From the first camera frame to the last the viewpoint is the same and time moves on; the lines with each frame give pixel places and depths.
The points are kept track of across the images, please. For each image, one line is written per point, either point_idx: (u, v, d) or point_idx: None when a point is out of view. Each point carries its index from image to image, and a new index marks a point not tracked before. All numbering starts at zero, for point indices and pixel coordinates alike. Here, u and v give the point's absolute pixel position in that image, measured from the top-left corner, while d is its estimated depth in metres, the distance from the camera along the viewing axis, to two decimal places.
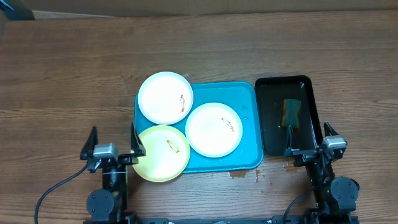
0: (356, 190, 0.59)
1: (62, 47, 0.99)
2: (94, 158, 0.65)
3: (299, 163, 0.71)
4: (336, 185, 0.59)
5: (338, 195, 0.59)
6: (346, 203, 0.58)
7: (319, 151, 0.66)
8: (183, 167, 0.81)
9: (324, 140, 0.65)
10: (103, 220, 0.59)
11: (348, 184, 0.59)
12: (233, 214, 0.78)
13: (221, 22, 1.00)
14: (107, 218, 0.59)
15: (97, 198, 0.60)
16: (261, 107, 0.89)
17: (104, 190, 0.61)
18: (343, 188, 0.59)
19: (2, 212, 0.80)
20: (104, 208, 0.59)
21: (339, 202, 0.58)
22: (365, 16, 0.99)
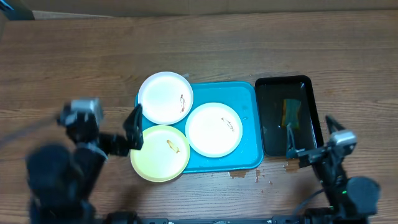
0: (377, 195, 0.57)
1: (62, 47, 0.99)
2: (71, 109, 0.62)
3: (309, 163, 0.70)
4: (354, 186, 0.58)
5: (356, 198, 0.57)
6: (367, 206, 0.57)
7: (328, 150, 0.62)
8: (183, 167, 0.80)
9: (333, 137, 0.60)
10: (44, 181, 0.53)
11: (367, 186, 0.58)
12: (233, 214, 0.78)
13: (221, 22, 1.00)
14: (51, 177, 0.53)
15: (44, 154, 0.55)
16: (261, 107, 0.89)
17: (56, 145, 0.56)
18: (362, 191, 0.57)
19: (2, 212, 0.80)
20: (46, 165, 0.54)
21: (357, 205, 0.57)
22: (365, 16, 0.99)
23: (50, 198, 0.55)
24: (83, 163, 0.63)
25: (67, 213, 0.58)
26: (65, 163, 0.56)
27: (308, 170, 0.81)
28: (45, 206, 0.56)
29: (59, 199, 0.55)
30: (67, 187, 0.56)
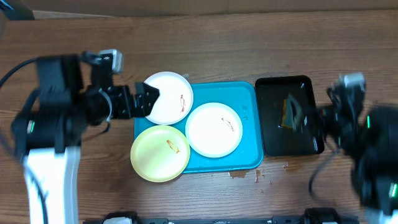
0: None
1: (62, 47, 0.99)
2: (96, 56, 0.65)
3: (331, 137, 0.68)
4: (379, 110, 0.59)
5: (384, 123, 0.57)
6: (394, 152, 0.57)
7: (344, 90, 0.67)
8: (183, 167, 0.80)
9: (342, 81, 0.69)
10: (54, 71, 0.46)
11: (387, 111, 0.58)
12: (233, 214, 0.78)
13: (222, 22, 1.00)
14: (61, 77, 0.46)
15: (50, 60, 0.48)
16: (261, 107, 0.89)
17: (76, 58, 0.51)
18: (385, 115, 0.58)
19: (3, 212, 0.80)
20: (54, 72, 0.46)
21: (387, 130, 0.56)
22: (365, 15, 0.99)
23: (48, 86, 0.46)
24: (91, 94, 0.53)
25: (50, 121, 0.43)
26: (65, 71, 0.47)
27: (307, 170, 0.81)
28: (41, 96, 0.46)
29: (50, 101, 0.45)
30: (63, 86, 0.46)
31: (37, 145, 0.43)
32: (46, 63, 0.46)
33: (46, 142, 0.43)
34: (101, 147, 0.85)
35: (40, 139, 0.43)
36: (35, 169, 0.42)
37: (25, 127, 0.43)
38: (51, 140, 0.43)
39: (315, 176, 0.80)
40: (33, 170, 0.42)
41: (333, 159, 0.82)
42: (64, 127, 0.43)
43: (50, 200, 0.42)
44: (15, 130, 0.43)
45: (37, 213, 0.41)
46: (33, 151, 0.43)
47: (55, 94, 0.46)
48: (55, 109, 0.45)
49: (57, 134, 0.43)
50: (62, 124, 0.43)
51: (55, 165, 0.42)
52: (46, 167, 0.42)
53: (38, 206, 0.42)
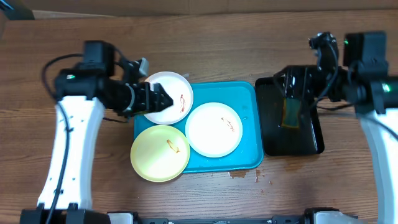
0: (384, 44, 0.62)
1: (62, 47, 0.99)
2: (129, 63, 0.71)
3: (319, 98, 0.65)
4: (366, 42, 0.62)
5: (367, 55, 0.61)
6: (371, 55, 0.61)
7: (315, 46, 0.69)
8: (183, 167, 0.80)
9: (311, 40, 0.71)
10: (97, 51, 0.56)
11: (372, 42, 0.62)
12: (233, 214, 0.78)
13: (221, 22, 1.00)
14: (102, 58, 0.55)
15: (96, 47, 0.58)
16: (261, 107, 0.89)
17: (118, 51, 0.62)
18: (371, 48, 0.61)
19: (2, 212, 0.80)
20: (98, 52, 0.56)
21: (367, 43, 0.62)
22: (365, 15, 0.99)
23: (90, 59, 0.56)
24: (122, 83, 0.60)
25: (87, 75, 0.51)
26: (106, 53, 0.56)
27: (307, 170, 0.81)
28: (83, 65, 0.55)
29: (90, 68, 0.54)
30: (101, 60, 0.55)
31: (71, 93, 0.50)
32: (92, 43, 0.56)
33: (80, 91, 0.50)
34: (101, 147, 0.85)
35: (76, 89, 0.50)
36: (68, 107, 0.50)
37: (65, 79, 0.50)
38: (85, 90, 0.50)
39: (315, 176, 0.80)
40: (64, 107, 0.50)
41: (333, 158, 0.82)
42: (96, 85, 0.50)
43: (74, 135, 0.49)
44: (57, 80, 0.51)
45: (60, 144, 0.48)
46: (68, 96, 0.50)
47: (94, 63, 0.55)
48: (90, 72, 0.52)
49: (91, 86, 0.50)
50: (95, 82, 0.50)
51: (84, 106, 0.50)
52: (77, 107, 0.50)
53: (63, 139, 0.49)
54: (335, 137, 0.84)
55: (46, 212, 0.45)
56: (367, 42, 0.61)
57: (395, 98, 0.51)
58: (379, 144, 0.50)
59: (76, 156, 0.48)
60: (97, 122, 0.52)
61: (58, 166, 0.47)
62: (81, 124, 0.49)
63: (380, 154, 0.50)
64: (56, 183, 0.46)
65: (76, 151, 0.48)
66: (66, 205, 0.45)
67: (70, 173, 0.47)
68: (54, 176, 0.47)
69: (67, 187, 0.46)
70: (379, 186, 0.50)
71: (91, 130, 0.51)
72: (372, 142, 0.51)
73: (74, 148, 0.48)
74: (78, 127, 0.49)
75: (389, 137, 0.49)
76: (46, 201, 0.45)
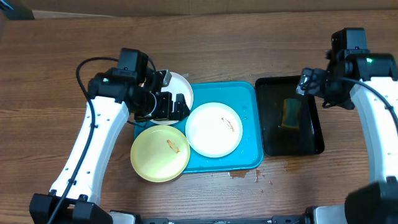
0: (364, 35, 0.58)
1: (62, 47, 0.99)
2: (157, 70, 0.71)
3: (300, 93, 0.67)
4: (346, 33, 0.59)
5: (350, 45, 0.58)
6: (354, 44, 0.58)
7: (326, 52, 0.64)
8: (183, 167, 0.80)
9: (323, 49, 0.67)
10: (133, 60, 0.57)
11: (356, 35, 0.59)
12: (233, 214, 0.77)
13: (221, 22, 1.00)
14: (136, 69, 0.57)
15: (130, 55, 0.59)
16: (260, 107, 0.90)
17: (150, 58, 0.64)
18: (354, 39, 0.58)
19: (2, 212, 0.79)
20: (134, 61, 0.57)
21: (349, 34, 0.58)
22: (365, 16, 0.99)
23: (124, 66, 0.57)
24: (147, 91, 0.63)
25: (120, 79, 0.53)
26: (140, 63, 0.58)
27: (308, 170, 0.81)
28: (115, 70, 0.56)
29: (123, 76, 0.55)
30: (135, 69, 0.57)
31: (102, 94, 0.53)
32: (129, 51, 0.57)
33: (111, 93, 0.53)
34: None
35: (107, 91, 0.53)
36: (97, 106, 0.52)
37: (100, 81, 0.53)
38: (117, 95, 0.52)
39: (315, 176, 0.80)
40: (94, 104, 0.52)
41: (333, 158, 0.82)
42: (127, 92, 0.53)
43: (97, 132, 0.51)
44: (93, 80, 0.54)
45: (83, 139, 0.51)
46: (100, 96, 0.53)
47: (128, 71, 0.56)
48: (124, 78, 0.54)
49: (122, 92, 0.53)
50: (126, 89, 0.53)
51: (111, 106, 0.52)
52: (104, 106, 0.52)
53: (87, 134, 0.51)
54: (335, 137, 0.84)
55: (56, 200, 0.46)
56: (349, 34, 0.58)
57: (378, 69, 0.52)
58: (366, 106, 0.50)
59: (94, 152, 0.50)
60: (120, 123, 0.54)
61: (76, 158, 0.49)
62: (106, 124, 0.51)
63: (368, 115, 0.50)
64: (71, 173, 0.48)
65: (96, 148, 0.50)
66: (76, 196, 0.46)
67: (85, 167, 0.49)
68: (71, 167, 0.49)
69: (80, 179, 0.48)
70: (369, 145, 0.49)
71: (113, 131, 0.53)
72: (362, 107, 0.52)
73: (94, 144, 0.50)
74: (102, 125, 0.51)
75: (375, 99, 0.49)
76: (59, 190, 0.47)
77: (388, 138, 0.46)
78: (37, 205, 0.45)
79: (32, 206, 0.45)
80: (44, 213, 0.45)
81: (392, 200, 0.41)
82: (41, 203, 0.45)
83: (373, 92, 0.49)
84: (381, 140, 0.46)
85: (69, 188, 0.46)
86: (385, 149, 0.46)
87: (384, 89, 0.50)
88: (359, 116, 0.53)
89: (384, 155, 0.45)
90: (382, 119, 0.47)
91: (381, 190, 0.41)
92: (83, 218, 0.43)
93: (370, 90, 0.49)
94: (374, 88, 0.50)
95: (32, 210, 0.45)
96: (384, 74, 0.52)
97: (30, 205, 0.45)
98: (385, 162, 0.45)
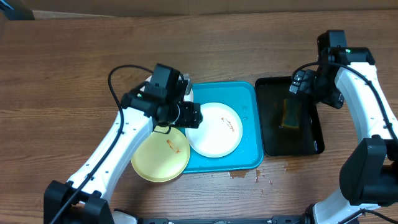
0: (344, 34, 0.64)
1: (62, 47, 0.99)
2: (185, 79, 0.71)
3: (293, 91, 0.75)
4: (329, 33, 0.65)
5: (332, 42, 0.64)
6: (336, 43, 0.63)
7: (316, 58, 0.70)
8: (183, 167, 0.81)
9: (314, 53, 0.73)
10: (166, 79, 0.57)
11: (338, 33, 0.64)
12: (233, 214, 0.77)
13: (221, 22, 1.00)
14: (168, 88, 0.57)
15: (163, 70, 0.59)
16: (261, 107, 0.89)
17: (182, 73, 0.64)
18: (336, 38, 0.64)
19: (2, 212, 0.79)
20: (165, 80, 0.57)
21: (331, 34, 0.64)
22: (365, 16, 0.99)
23: (156, 83, 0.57)
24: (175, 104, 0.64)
25: (152, 97, 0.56)
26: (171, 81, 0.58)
27: (308, 170, 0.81)
28: (148, 85, 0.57)
29: (153, 93, 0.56)
30: (166, 87, 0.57)
31: (134, 106, 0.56)
32: (162, 68, 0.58)
33: (141, 108, 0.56)
34: None
35: (138, 105, 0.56)
36: (127, 115, 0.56)
37: (134, 95, 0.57)
38: (145, 110, 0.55)
39: (315, 176, 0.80)
40: (125, 114, 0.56)
41: (333, 158, 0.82)
42: (155, 110, 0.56)
43: (122, 138, 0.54)
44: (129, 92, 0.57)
45: (108, 142, 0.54)
46: (131, 107, 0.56)
47: (159, 88, 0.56)
48: (153, 96, 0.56)
49: (152, 108, 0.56)
50: (156, 107, 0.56)
51: (139, 117, 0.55)
52: (134, 116, 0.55)
53: (112, 138, 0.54)
54: (335, 137, 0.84)
55: (71, 190, 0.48)
56: (332, 35, 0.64)
57: (356, 58, 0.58)
58: (349, 86, 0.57)
59: (115, 155, 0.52)
60: (143, 134, 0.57)
61: (99, 157, 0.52)
62: (132, 132, 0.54)
63: (352, 93, 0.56)
64: (90, 170, 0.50)
65: (118, 152, 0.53)
66: (90, 191, 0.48)
67: (105, 167, 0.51)
68: (91, 163, 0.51)
69: (97, 177, 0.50)
70: (356, 117, 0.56)
71: (135, 141, 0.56)
72: (347, 89, 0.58)
73: (118, 149, 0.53)
74: (128, 133, 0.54)
75: (356, 78, 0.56)
76: (76, 182, 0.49)
77: (370, 106, 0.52)
78: (53, 191, 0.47)
79: (49, 190, 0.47)
80: (58, 200, 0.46)
81: (376, 153, 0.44)
82: (58, 190, 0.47)
83: (353, 72, 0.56)
84: (365, 109, 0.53)
85: (86, 182, 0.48)
86: (368, 114, 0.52)
87: (364, 70, 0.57)
88: (345, 96, 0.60)
89: (368, 119, 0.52)
90: (365, 94, 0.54)
91: (367, 144, 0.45)
92: (94, 210, 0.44)
93: (350, 71, 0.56)
94: (355, 69, 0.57)
95: (46, 195, 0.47)
96: (362, 60, 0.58)
97: (46, 190, 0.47)
98: (370, 125, 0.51)
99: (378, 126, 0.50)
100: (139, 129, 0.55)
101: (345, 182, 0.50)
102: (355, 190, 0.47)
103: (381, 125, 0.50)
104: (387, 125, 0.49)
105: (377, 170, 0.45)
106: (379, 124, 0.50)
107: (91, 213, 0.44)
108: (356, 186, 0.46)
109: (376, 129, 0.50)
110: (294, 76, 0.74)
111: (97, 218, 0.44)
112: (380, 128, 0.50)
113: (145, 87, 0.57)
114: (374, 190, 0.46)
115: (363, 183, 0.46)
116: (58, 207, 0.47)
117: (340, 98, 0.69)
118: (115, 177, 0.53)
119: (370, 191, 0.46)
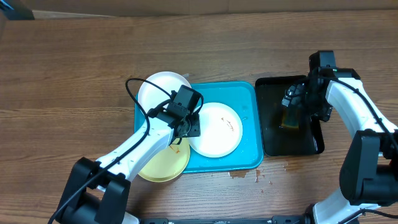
0: (334, 54, 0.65)
1: (62, 47, 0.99)
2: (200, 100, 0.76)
3: (286, 104, 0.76)
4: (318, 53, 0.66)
5: (322, 61, 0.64)
6: (326, 62, 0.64)
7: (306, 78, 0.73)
8: (183, 167, 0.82)
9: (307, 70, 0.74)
10: (189, 99, 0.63)
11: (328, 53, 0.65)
12: (233, 214, 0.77)
13: (221, 22, 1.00)
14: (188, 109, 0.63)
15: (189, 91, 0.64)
16: (261, 107, 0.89)
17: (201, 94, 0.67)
18: (326, 58, 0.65)
19: (2, 212, 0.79)
20: (186, 101, 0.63)
21: (321, 55, 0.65)
22: (365, 16, 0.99)
23: (179, 101, 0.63)
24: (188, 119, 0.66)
25: (175, 114, 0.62)
26: (193, 101, 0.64)
27: (308, 170, 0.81)
28: (171, 102, 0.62)
29: (177, 110, 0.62)
30: (188, 106, 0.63)
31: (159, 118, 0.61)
32: (185, 89, 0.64)
33: (165, 121, 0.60)
34: (101, 147, 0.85)
35: (163, 118, 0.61)
36: (154, 122, 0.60)
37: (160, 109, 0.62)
38: (169, 122, 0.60)
39: (315, 176, 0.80)
40: (150, 121, 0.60)
41: (333, 158, 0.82)
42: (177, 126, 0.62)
43: (148, 139, 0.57)
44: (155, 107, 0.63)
45: (134, 139, 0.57)
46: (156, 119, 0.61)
47: (181, 107, 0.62)
48: (177, 113, 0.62)
49: (175, 122, 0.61)
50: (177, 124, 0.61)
51: (164, 126, 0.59)
52: (159, 124, 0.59)
53: (138, 137, 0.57)
54: (335, 137, 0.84)
55: (97, 169, 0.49)
56: (322, 55, 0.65)
57: (342, 78, 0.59)
58: (338, 95, 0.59)
59: (140, 151, 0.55)
60: (164, 142, 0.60)
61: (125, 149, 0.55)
62: (156, 135, 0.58)
63: (342, 101, 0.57)
64: (118, 155, 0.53)
65: (142, 149, 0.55)
66: (115, 172, 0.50)
67: (130, 156, 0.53)
68: (119, 151, 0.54)
69: (124, 163, 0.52)
70: (349, 122, 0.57)
71: (157, 145, 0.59)
72: (337, 99, 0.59)
73: (142, 147, 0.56)
74: (153, 135, 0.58)
75: (344, 89, 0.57)
76: (103, 162, 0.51)
77: (360, 106, 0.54)
78: (81, 167, 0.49)
79: (78, 164, 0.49)
80: (84, 175, 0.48)
81: (370, 143, 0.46)
82: (86, 165, 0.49)
83: (341, 83, 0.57)
84: (356, 110, 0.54)
85: (113, 163, 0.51)
86: (359, 114, 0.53)
87: (351, 83, 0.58)
88: (334, 105, 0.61)
89: (359, 117, 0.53)
90: (354, 99, 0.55)
91: (360, 135, 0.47)
92: (117, 189, 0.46)
93: (338, 82, 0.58)
94: (344, 82, 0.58)
95: (75, 168, 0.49)
96: (349, 76, 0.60)
97: (76, 163, 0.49)
98: (364, 124, 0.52)
99: (369, 122, 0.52)
100: (163, 135, 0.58)
101: (344, 183, 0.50)
102: (355, 188, 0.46)
103: (372, 121, 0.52)
104: (377, 121, 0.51)
105: (375, 164, 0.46)
106: (370, 122, 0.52)
107: (114, 191, 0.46)
108: (356, 182, 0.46)
109: (368, 125, 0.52)
110: (286, 91, 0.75)
111: (119, 197, 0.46)
112: (372, 124, 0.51)
113: (170, 104, 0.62)
114: (373, 189, 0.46)
115: (363, 180, 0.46)
116: (81, 183, 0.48)
117: (328, 112, 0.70)
118: (135, 172, 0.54)
119: (370, 190, 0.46)
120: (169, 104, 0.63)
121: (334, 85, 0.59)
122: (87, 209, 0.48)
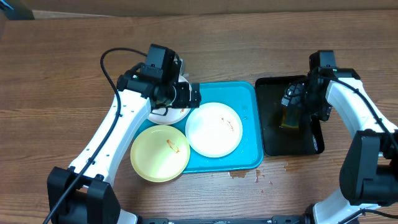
0: (334, 54, 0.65)
1: (61, 46, 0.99)
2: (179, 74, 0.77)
3: (285, 104, 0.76)
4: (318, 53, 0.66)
5: (322, 61, 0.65)
6: (326, 61, 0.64)
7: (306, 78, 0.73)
8: (183, 167, 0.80)
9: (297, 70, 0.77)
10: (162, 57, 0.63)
11: (328, 54, 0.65)
12: (233, 214, 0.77)
13: (221, 22, 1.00)
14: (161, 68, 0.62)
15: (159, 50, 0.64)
16: (261, 107, 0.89)
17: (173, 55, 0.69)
18: (326, 58, 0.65)
19: (2, 212, 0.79)
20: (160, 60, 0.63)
21: (321, 55, 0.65)
22: (365, 16, 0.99)
23: (152, 63, 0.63)
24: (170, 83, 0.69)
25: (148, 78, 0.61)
26: (166, 60, 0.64)
27: (308, 170, 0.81)
28: (143, 66, 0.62)
29: (150, 73, 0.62)
30: (161, 67, 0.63)
31: (130, 88, 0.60)
32: (158, 48, 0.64)
33: (138, 88, 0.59)
34: None
35: (135, 86, 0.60)
36: (124, 98, 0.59)
37: (130, 76, 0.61)
38: (143, 90, 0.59)
39: (315, 176, 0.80)
40: (121, 95, 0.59)
41: (333, 158, 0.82)
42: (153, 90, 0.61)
43: (122, 120, 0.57)
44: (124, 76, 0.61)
45: (107, 125, 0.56)
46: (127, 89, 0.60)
47: (155, 68, 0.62)
48: (150, 76, 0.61)
49: (148, 88, 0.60)
50: (153, 87, 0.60)
51: (137, 100, 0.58)
52: (130, 99, 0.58)
53: (111, 121, 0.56)
54: (335, 137, 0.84)
55: (73, 176, 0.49)
56: (322, 55, 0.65)
57: (342, 78, 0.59)
58: (338, 95, 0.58)
59: (116, 139, 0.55)
60: (140, 116, 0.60)
61: (98, 141, 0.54)
62: (130, 113, 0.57)
63: (342, 101, 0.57)
64: (91, 155, 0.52)
65: (118, 135, 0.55)
66: (92, 175, 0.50)
67: (105, 151, 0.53)
68: (91, 148, 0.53)
69: (98, 162, 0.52)
70: (348, 122, 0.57)
71: (134, 122, 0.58)
72: (337, 99, 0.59)
73: (117, 133, 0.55)
74: (126, 114, 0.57)
75: (344, 89, 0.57)
76: (78, 167, 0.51)
77: (359, 106, 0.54)
78: (56, 178, 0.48)
79: (51, 177, 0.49)
80: (61, 185, 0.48)
81: (370, 144, 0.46)
82: (60, 176, 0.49)
83: (341, 83, 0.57)
84: (355, 111, 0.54)
85: (87, 167, 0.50)
86: (359, 114, 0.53)
87: (352, 83, 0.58)
88: (334, 105, 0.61)
89: (359, 117, 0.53)
90: (354, 100, 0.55)
91: (360, 135, 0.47)
92: (97, 193, 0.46)
93: (339, 82, 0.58)
94: (344, 82, 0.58)
95: (50, 181, 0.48)
96: (349, 76, 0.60)
97: (49, 176, 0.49)
98: (364, 125, 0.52)
99: (369, 122, 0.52)
100: (137, 111, 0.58)
101: (346, 182, 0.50)
102: (355, 187, 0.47)
103: (372, 121, 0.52)
104: (377, 121, 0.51)
105: (375, 164, 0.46)
106: (370, 122, 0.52)
107: (94, 196, 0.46)
108: (356, 183, 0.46)
109: (368, 125, 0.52)
110: (285, 90, 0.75)
111: (102, 201, 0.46)
112: (372, 124, 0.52)
113: (141, 69, 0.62)
114: (374, 189, 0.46)
115: (363, 180, 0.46)
116: (61, 191, 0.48)
117: (327, 111, 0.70)
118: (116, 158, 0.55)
119: (370, 190, 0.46)
120: (142, 66, 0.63)
121: (334, 84, 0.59)
122: (78, 210, 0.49)
